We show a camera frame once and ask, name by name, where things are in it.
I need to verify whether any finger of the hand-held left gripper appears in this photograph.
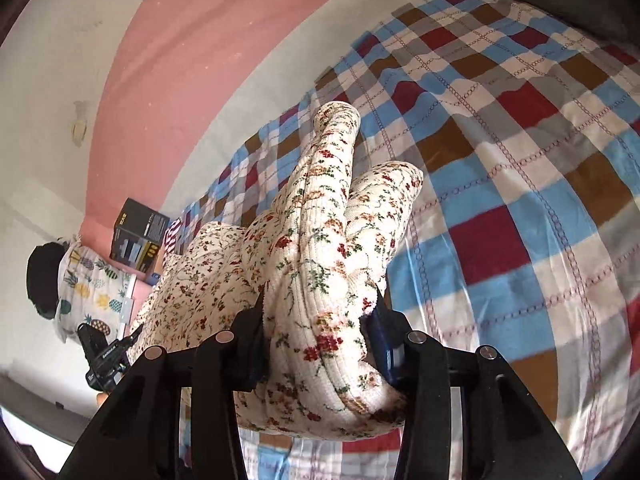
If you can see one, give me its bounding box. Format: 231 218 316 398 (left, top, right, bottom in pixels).
119 322 146 350

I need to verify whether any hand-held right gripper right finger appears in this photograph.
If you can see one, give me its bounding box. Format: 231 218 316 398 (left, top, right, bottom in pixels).
359 290 583 480

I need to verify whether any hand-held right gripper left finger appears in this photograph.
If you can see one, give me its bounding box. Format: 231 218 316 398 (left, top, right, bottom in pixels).
59 305 266 480

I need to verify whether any floral quilted jacket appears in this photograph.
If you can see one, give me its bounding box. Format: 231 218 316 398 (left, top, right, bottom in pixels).
125 101 425 443

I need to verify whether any pink storage box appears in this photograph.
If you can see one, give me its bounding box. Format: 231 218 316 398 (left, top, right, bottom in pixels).
120 270 156 326

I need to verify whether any pineapple print cloth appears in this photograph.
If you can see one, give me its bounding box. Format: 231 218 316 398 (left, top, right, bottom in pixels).
54 240 136 343

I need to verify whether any brown cardboard box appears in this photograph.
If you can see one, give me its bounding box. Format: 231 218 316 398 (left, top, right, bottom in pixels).
135 252 166 281

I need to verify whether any black bag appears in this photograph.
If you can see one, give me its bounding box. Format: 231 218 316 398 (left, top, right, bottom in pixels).
26 241 68 321

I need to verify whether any black cardboard box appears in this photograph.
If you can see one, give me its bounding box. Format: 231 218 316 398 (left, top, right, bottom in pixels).
110 198 172 275

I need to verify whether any plaid bed sheet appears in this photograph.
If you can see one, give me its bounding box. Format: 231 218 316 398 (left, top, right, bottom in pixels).
165 0 640 480

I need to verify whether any grey quilted seat cushion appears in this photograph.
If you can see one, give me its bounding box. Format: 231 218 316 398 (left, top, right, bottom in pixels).
470 0 640 56

